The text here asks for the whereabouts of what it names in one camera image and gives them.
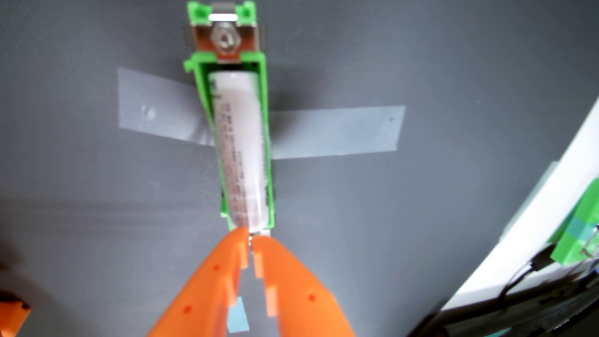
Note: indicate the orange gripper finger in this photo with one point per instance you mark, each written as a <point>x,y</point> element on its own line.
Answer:
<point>304,299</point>
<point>206,290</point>

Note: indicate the white cylindrical battery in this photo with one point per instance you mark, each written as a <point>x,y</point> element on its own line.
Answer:
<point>238,149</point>

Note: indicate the orange robot arm base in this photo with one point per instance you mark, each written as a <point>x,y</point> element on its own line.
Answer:
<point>11,316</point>

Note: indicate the green battery holder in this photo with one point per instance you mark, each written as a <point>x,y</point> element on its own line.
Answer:
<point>199,58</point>

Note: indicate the light blue tape piece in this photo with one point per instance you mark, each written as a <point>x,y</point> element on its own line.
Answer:
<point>237,318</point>

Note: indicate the dark grey table mat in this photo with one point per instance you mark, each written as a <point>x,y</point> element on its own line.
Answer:
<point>93,234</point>

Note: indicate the grey tape strip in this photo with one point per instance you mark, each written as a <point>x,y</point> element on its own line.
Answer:
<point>337,131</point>

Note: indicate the black Dell laptop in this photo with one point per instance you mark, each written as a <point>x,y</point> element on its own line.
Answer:
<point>538,318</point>

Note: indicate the green printed block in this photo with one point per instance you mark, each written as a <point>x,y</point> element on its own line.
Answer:
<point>575,243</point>

